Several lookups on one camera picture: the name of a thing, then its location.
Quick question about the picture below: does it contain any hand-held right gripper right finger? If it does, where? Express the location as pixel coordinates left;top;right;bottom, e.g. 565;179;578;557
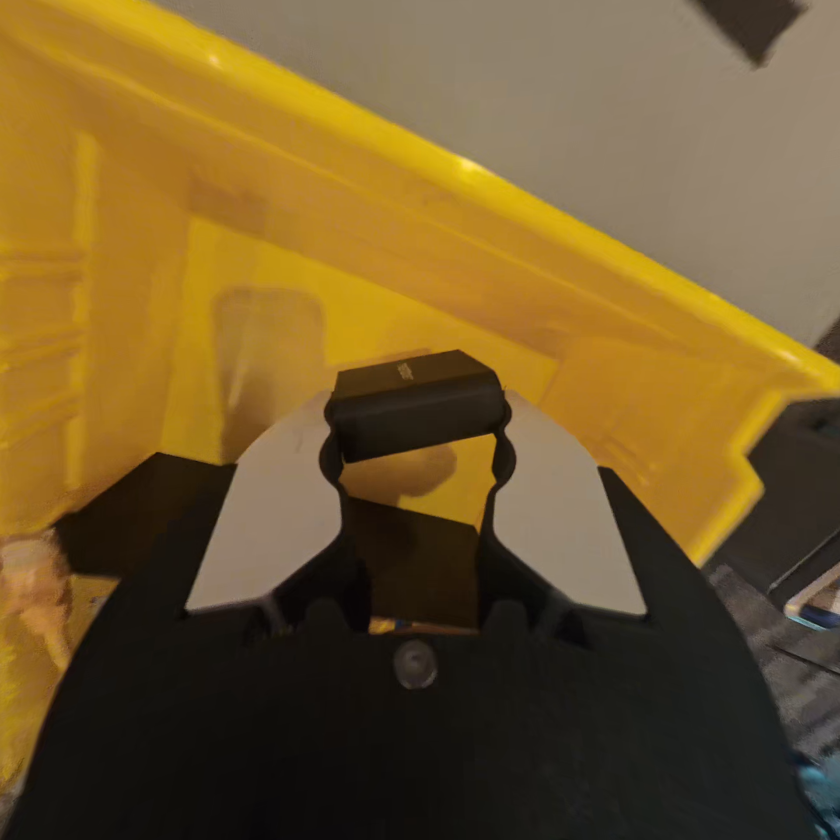
470;392;648;634

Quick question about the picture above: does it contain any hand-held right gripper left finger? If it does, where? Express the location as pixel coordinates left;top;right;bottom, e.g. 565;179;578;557
185;392;375;634

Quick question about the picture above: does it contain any black ethernet port adapter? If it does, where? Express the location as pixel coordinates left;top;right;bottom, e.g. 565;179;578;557
323;348;511;463

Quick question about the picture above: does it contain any yellow plastic bin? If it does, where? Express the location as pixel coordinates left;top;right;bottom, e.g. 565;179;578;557
0;0;840;788

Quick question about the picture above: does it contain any black bin divider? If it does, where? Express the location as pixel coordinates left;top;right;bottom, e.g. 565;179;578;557
50;452;481;620

